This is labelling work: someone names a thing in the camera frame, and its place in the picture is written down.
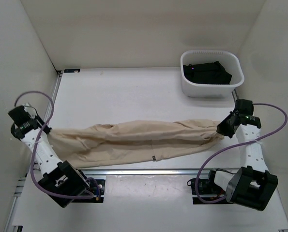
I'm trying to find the aluminium left side rail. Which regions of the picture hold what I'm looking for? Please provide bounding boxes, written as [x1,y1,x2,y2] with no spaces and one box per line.
[25,70,63,174]

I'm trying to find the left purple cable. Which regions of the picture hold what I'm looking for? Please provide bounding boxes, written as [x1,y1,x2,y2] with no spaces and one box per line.
[15,90,102,199]

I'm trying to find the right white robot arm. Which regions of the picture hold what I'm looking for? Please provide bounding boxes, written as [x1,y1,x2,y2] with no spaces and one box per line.
[206,99,278,211]

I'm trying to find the blue corner label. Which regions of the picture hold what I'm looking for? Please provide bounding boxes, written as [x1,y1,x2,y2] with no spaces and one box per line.
[63,69,80,73]

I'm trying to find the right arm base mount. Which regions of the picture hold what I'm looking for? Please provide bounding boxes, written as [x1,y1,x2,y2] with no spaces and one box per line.
[187,178,225,205]

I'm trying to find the white plastic basket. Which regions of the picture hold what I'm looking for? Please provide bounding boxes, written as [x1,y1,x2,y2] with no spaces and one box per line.
[180,49,244,98]

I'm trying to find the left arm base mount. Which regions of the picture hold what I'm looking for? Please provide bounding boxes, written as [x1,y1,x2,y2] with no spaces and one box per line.
[84,176,106,203]

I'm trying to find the purple cable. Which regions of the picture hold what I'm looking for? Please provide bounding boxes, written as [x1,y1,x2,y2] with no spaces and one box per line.
[196,102,288,203]
[15,90,102,199]

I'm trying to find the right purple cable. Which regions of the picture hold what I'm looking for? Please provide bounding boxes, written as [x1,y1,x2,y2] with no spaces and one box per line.
[196,102,288,203]

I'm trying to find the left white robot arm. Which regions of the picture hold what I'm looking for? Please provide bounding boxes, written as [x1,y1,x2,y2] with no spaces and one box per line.
[8,103,93,208]

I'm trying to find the beige trousers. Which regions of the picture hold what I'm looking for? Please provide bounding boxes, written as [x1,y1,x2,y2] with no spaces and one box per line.
[48,119,224,168]

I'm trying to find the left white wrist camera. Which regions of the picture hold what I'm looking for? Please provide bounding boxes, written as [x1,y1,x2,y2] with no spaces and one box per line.
[22,103,38,117]

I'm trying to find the aluminium front rail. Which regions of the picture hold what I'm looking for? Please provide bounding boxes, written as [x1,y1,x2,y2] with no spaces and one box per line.
[82,168,199,175]

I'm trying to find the black folded garment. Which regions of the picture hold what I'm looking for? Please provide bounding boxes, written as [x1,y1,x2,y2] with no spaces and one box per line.
[183,61,232,85]

